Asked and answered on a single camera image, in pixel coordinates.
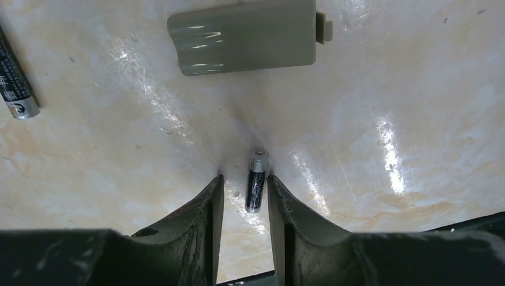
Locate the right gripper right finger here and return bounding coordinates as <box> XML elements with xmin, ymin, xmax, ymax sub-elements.
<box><xmin>268</xmin><ymin>175</ymin><xmax>504</xmax><ymax>285</ymax></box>

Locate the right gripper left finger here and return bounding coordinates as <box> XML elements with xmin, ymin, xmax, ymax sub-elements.
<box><xmin>1</xmin><ymin>176</ymin><xmax>224</xmax><ymax>285</ymax></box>

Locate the battery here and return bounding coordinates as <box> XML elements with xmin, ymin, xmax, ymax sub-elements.
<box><xmin>245</xmin><ymin>147</ymin><xmax>269</xmax><ymax>213</ymax></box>
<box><xmin>1</xmin><ymin>29</ymin><xmax>40</xmax><ymax>120</ymax></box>

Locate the grey battery compartment cover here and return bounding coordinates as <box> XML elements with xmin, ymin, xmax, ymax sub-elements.
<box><xmin>167</xmin><ymin>1</ymin><xmax>333</xmax><ymax>76</ymax></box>

